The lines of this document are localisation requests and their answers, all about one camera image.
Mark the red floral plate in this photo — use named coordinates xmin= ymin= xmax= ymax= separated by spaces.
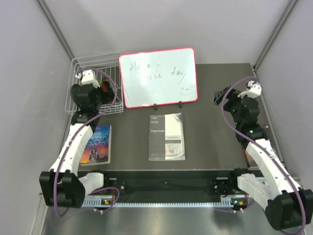
xmin=102 ymin=76 xmax=114 ymax=100

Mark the lime green plate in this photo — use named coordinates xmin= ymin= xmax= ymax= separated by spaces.
xmin=94 ymin=80 xmax=101 ymax=89

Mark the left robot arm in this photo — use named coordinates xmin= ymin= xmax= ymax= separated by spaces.
xmin=39 ymin=84 xmax=111 ymax=208

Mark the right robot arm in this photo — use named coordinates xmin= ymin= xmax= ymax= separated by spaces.
xmin=213 ymin=87 xmax=313 ymax=234

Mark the Jane Eyre paperback book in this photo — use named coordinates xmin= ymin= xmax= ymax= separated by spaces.
xmin=80 ymin=124 xmax=112 ymax=166

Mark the red framed whiteboard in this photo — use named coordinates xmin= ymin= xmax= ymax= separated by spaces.
xmin=119 ymin=47 xmax=199 ymax=109

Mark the dark paperback book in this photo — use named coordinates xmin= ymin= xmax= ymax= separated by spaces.
xmin=243 ymin=125 xmax=270 ymax=169

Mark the setup guide booklet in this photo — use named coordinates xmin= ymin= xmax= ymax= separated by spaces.
xmin=148 ymin=113 xmax=185 ymax=161

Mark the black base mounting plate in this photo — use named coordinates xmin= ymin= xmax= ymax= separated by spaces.
xmin=83 ymin=170 xmax=260 ymax=196

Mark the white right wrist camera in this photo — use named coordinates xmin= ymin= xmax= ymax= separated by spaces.
xmin=238 ymin=81 xmax=262 ymax=98

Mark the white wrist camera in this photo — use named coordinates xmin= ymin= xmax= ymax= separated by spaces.
xmin=75 ymin=70 xmax=97 ymax=87
xmin=238 ymin=81 xmax=262 ymax=98

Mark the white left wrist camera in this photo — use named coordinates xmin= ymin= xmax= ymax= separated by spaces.
xmin=75 ymin=70 xmax=97 ymax=87

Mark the white wire dish rack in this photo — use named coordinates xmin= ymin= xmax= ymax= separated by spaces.
xmin=65 ymin=52 xmax=124 ymax=116

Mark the grey slotted cable duct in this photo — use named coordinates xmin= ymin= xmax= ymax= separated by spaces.
xmin=82 ymin=196 xmax=247 ymax=208

